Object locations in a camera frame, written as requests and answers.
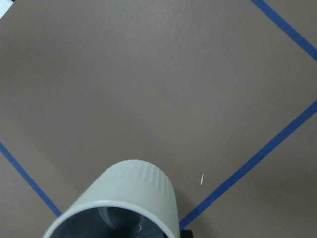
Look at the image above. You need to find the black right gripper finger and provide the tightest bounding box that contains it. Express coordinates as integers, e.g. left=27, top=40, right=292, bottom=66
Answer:
left=180, top=230, right=193, bottom=238

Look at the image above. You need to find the white HOME mug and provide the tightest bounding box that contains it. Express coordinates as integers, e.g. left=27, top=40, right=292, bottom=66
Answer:
left=43, top=160, right=181, bottom=238

